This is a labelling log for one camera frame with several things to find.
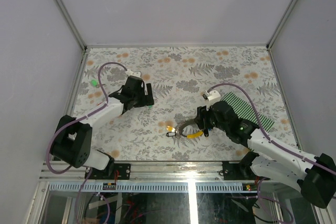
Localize metal key organizer ring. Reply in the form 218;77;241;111
175;119;206;141

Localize black tag key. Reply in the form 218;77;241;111
166;132;177;137

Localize yellow tag key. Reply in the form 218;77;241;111
166;126;176;132

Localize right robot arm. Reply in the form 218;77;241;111
195;101;335;209

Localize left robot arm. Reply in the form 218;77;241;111
47;76;154;179

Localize green striped cloth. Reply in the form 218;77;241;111
221;92;274;132

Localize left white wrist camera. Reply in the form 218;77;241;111
125;69;141;77

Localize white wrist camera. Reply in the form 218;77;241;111
202;90;221;106
125;69;141;77

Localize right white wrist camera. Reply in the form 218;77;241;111
202;90;221;106

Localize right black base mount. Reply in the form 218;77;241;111
218;161;263;180

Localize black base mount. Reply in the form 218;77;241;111
99;163;131;180
218;161;263;180

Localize aluminium front rail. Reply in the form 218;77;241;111
39;159;322;183

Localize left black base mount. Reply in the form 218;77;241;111
99;163;131;180

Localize blue slotted cable duct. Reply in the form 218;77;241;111
49;182;244;193

